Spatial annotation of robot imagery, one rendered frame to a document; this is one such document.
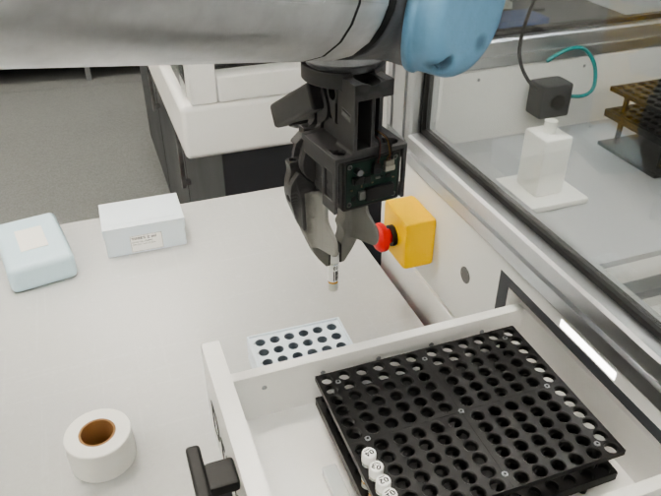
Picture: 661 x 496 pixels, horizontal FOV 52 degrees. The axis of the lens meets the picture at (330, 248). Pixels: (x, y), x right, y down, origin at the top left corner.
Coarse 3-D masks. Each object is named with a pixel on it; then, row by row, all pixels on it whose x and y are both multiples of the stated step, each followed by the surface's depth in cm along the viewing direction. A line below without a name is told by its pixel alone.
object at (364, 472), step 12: (324, 384) 65; (336, 384) 65; (324, 396) 64; (336, 396) 64; (336, 408) 62; (348, 408) 62; (336, 420) 61; (348, 420) 62; (348, 432) 60; (360, 432) 60; (360, 444) 59; (360, 456) 58; (360, 468) 57; (372, 492) 55
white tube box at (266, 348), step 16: (336, 320) 89; (256, 336) 86; (272, 336) 86; (288, 336) 87; (304, 336) 88; (320, 336) 86; (336, 336) 87; (256, 352) 84; (272, 352) 84; (288, 352) 84; (304, 352) 84
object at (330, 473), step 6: (324, 468) 63; (330, 468) 63; (336, 468) 63; (324, 474) 63; (330, 474) 62; (336, 474) 62; (330, 480) 62; (336, 480) 62; (342, 480) 62; (330, 486) 61; (336, 486) 61; (342, 486) 61; (330, 492) 61; (336, 492) 61; (342, 492) 61; (348, 492) 61
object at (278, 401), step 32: (480, 320) 74; (512, 320) 76; (320, 352) 69; (352, 352) 69; (384, 352) 71; (544, 352) 73; (256, 384) 67; (288, 384) 69; (576, 384) 69; (256, 416) 69; (288, 416) 70; (320, 416) 70; (608, 416) 65; (256, 448) 66; (288, 448) 66; (320, 448) 66; (608, 448) 66; (640, 448) 61; (288, 480) 63; (320, 480) 63; (640, 480) 62
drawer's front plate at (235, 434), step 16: (208, 352) 64; (208, 368) 63; (224, 368) 62; (208, 384) 67; (224, 384) 61; (224, 400) 59; (224, 416) 58; (240, 416) 58; (224, 432) 59; (240, 432) 56; (224, 448) 62; (240, 448) 55; (240, 464) 53; (256, 464) 54; (240, 480) 54; (256, 480) 52
